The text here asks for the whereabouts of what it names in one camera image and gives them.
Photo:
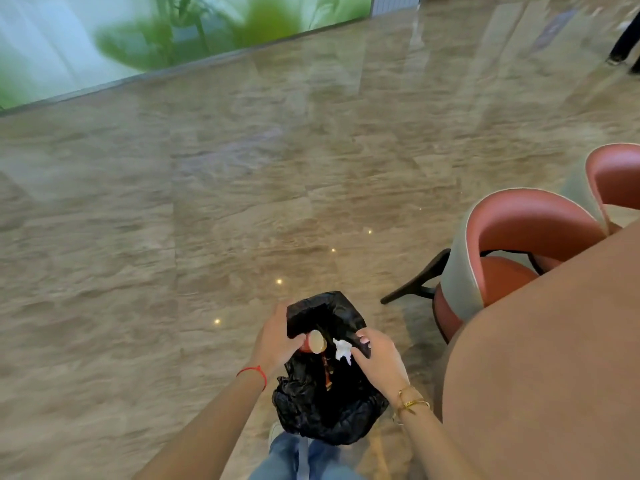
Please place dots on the person's right thumb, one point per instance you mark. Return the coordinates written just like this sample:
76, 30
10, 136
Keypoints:
358, 355

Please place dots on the person's right forearm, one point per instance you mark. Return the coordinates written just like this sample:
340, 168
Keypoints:
435, 444

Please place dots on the pink and grey armchair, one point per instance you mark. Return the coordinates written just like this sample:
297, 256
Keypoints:
617, 174
520, 219

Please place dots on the red paper cup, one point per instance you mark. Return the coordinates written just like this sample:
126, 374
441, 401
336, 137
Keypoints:
315, 342

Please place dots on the person's left forearm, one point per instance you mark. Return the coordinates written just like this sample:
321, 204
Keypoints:
215, 429

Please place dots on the black plastic trash bag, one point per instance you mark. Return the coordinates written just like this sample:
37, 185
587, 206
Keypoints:
325, 409

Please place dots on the small brown trash piece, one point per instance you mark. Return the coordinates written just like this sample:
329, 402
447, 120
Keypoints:
327, 374

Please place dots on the person's left thumb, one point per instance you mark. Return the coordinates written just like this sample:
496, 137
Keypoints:
297, 341

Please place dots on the white tissue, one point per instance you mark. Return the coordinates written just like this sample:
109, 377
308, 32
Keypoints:
343, 349

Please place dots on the white shoe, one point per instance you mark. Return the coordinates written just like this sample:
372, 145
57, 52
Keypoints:
275, 433

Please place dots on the person's left hand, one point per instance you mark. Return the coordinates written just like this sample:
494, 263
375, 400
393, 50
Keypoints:
272, 342

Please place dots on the person's right hand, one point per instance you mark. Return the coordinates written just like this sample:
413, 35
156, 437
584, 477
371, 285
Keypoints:
382, 367

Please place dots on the blue jeans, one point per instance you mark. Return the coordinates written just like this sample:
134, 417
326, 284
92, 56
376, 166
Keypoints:
300, 459

